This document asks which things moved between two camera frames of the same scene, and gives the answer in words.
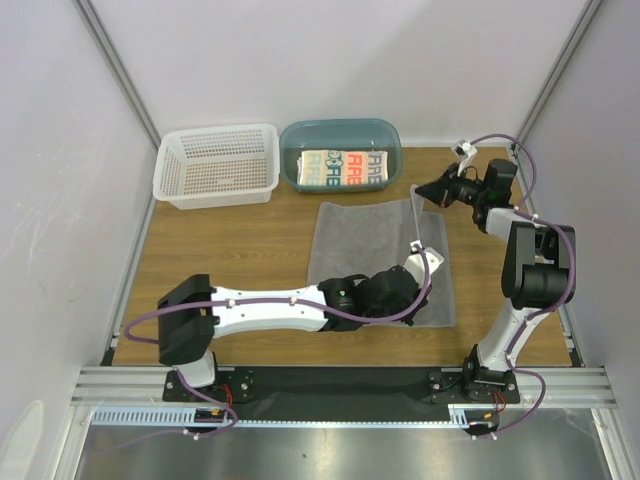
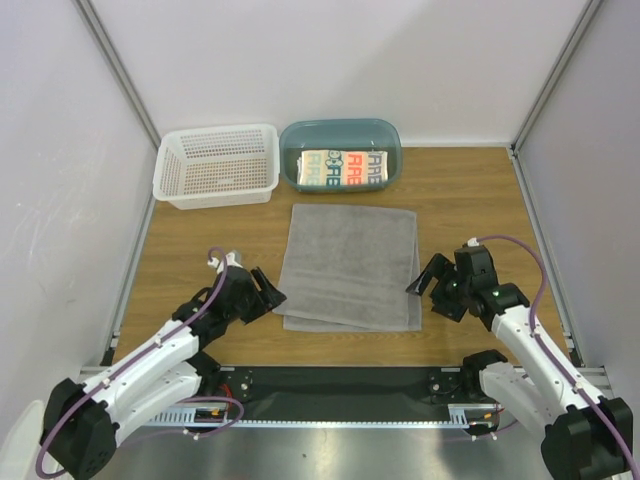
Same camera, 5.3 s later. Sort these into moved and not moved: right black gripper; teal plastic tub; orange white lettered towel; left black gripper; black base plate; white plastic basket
Moved: right black gripper; left black gripper
Not moved: white plastic basket; teal plastic tub; black base plate; orange white lettered towel
